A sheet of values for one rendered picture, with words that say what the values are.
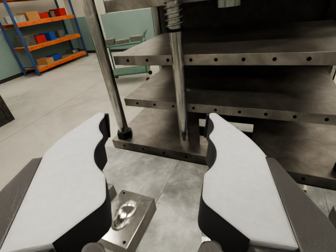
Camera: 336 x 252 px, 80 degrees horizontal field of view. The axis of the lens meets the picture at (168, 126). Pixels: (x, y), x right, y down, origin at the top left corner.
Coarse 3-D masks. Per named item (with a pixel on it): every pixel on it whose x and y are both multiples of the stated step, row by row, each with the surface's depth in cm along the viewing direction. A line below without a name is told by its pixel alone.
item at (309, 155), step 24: (144, 120) 147; (168, 120) 143; (192, 120) 140; (264, 120) 129; (120, 144) 131; (144, 144) 123; (168, 144) 120; (192, 144) 117; (264, 144) 110; (288, 144) 108; (312, 144) 105; (288, 168) 94; (312, 168) 92
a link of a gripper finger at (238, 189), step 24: (216, 120) 11; (216, 144) 9; (240, 144) 9; (216, 168) 8; (240, 168) 8; (264, 168) 8; (216, 192) 7; (240, 192) 7; (264, 192) 7; (216, 216) 6; (240, 216) 6; (264, 216) 6; (216, 240) 7; (240, 240) 6; (264, 240) 6; (288, 240) 6
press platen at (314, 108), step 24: (168, 72) 153; (192, 72) 147; (216, 72) 141; (240, 72) 135; (264, 72) 130; (288, 72) 125; (312, 72) 121; (144, 96) 120; (168, 96) 116; (192, 96) 112; (216, 96) 109; (240, 96) 105; (264, 96) 102; (288, 96) 99; (312, 96) 96; (288, 120) 90; (312, 120) 86
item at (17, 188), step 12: (24, 168) 8; (36, 168) 8; (12, 180) 7; (24, 180) 7; (0, 192) 7; (12, 192) 7; (24, 192) 7; (0, 204) 6; (12, 204) 6; (0, 216) 6; (12, 216) 6; (0, 228) 6; (0, 240) 5
